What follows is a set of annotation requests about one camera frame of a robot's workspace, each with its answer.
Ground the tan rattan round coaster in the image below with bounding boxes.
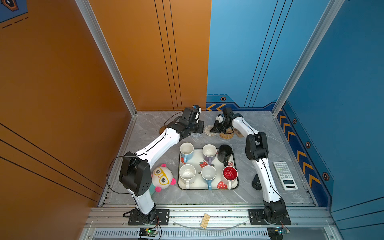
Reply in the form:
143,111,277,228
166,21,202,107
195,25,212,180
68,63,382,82
219,129,235,140

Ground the cork coaster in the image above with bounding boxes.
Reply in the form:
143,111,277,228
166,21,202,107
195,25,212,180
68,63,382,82
234,129,244,138

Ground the light brown wooden coaster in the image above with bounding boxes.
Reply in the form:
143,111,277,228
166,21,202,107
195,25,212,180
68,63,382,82
159,126,167,135

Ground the blue woven round coaster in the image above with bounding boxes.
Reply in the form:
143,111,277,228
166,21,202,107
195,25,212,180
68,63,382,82
190,133,202,138

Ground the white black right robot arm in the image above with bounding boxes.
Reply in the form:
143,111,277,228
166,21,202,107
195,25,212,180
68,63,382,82
211,113,292,225

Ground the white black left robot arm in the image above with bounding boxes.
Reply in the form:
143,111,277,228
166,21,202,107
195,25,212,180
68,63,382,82
119,120,204,224

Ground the purple mug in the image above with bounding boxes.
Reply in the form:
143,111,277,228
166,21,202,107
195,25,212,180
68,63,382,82
202,144,217,166

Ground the black mug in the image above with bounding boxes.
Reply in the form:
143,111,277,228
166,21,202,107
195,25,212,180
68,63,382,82
218,145,233,167

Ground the light blue mug back left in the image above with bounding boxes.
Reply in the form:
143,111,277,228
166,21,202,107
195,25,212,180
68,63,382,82
180,143,194,164

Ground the light blue mug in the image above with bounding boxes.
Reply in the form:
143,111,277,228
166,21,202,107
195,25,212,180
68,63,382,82
201,166,217,191
180,143,194,164

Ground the white strawberry serving tray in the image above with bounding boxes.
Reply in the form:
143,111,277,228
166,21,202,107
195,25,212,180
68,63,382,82
177,148,240,191

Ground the light blue mug front centre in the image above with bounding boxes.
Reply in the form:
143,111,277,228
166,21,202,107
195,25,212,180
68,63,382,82
201,166,217,191

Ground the white mug front left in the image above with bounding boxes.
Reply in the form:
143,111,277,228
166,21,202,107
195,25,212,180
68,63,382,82
179,164,197,190

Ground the red inside white mug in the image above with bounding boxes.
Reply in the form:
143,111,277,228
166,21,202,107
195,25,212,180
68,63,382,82
222,166,238,190

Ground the colourful plush toy with glasses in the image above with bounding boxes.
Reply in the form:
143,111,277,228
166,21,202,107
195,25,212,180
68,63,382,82
149,164,176,195

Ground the black computer mouse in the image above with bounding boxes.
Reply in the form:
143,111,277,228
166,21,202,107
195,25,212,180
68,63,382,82
252,174,262,191

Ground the white calculator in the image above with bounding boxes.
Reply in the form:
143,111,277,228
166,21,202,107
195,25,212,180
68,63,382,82
273,162,298,191

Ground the small wooden block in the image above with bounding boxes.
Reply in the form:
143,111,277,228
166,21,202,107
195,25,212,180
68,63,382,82
200,214,211,229

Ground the green circuit board left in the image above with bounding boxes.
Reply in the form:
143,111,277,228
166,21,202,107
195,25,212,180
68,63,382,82
138,228,159,239

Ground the green circuit board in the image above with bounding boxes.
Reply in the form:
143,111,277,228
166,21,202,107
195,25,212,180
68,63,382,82
138,228,159,239
267,228,291,240

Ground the green circuit board right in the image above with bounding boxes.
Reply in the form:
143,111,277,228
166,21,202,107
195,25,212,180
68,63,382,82
267,228,291,240

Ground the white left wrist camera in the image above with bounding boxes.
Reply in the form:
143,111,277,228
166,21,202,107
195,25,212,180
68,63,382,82
182,105,202,123

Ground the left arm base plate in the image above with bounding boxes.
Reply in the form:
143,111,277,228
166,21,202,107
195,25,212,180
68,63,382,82
128,209,170,226

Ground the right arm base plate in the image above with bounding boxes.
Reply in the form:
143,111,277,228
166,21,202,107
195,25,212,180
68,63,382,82
248,209,292,226

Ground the aluminium corner post right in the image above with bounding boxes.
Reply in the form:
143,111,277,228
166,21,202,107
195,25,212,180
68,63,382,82
272,0,345,117

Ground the aluminium corner post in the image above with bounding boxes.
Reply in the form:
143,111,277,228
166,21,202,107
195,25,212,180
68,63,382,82
75,0,137,117
272,0,345,117

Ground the aluminium corner post left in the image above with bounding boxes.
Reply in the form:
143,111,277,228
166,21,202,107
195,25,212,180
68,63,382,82
75,0,137,117

